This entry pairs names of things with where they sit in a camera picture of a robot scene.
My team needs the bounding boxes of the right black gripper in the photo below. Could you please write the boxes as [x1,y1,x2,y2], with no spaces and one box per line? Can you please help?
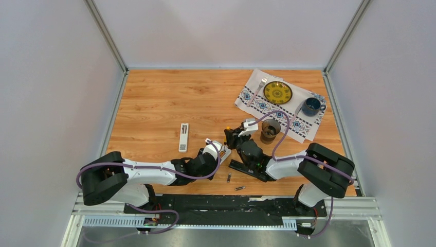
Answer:
[225,129,251,170]

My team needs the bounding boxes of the white remote with QR code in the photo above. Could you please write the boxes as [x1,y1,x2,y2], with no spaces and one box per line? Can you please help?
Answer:
[178,123,189,153]

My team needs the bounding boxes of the black remote control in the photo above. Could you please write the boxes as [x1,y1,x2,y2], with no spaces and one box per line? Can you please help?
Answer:
[229,160,276,182]

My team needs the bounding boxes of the white remote orange battery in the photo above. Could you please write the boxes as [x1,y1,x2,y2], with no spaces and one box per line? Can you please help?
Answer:
[219,145,231,165]

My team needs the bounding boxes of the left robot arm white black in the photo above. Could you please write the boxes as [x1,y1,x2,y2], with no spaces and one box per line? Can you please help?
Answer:
[76,149,221,214]

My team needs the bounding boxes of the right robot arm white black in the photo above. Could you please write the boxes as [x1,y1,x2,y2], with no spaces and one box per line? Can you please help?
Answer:
[224,127,355,216]

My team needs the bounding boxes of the brown glass cup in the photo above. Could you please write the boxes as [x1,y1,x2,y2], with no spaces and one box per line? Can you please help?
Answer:
[260,119,281,144]

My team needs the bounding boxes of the patterned white placemat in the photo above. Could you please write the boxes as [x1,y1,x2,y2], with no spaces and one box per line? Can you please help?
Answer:
[234,69,326,143]

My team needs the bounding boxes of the yellow patterned plate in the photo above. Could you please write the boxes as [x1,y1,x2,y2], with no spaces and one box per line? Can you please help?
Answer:
[263,81,293,104]

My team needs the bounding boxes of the dark blue mug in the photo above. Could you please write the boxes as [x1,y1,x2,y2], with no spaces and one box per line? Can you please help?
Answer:
[301,97,326,117]

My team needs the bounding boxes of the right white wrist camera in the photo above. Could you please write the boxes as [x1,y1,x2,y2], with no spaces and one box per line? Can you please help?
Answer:
[238,118,259,137]

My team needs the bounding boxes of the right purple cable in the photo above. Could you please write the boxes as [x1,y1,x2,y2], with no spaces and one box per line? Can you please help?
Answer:
[253,110,356,239]

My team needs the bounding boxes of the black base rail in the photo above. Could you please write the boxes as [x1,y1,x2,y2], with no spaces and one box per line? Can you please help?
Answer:
[142,194,328,226]

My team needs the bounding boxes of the pink handled fork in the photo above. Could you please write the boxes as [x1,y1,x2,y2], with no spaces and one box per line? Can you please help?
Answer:
[246,77,268,107]

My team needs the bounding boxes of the aluminium frame rail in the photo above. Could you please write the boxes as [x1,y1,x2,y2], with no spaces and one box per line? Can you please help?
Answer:
[72,194,382,231]

